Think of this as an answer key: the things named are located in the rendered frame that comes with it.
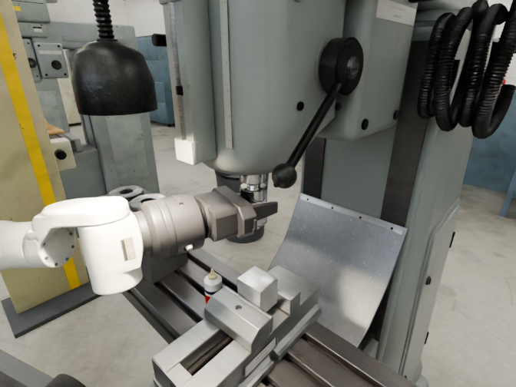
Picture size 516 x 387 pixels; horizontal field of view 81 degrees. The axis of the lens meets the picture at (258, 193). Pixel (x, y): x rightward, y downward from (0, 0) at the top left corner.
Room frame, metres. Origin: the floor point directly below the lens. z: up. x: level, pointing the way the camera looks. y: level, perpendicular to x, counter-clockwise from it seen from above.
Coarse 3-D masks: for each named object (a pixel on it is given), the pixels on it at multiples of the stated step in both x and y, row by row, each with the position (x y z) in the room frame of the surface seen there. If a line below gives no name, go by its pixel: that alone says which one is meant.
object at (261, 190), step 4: (244, 184) 0.48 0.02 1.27; (260, 184) 0.48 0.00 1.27; (264, 184) 0.48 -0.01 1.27; (240, 188) 0.47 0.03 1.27; (244, 188) 0.46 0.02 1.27; (248, 188) 0.46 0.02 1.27; (252, 188) 0.46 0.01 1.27; (256, 188) 0.46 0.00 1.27; (260, 188) 0.46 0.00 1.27; (264, 188) 0.46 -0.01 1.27; (240, 192) 0.47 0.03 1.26; (244, 192) 0.46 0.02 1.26; (248, 192) 0.45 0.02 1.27; (252, 192) 0.45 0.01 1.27; (256, 192) 0.45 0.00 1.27; (260, 192) 0.46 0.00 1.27; (264, 192) 0.46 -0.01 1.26; (248, 196) 0.45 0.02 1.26; (252, 196) 0.45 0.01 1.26; (256, 196) 0.45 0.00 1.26
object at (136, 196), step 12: (120, 192) 0.77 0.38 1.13; (132, 192) 0.76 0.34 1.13; (144, 192) 0.79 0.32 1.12; (132, 204) 0.68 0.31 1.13; (144, 264) 0.64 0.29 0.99; (156, 264) 0.64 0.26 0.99; (168, 264) 0.66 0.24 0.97; (180, 264) 0.69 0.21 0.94; (144, 276) 0.64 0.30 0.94; (156, 276) 0.63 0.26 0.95
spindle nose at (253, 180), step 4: (240, 176) 0.46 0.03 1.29; (244, 176) 0.46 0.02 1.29; (248, 176) 0.45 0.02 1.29; (252, 176) 0.45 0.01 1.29; (256, 176) 0.45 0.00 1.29; (260, 176) 0.45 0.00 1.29; (264, 176) 0.46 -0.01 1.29; (240, 180) 0.46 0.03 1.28; (244, 180) 0.46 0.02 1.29; (248, 180) 0.45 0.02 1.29; (252, 180) 0.45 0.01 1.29; (256, 180) 0.45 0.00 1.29; (260, 180) 0.45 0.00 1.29; (264, 180) 0.46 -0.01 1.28; (252, 184) 0.45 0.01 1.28
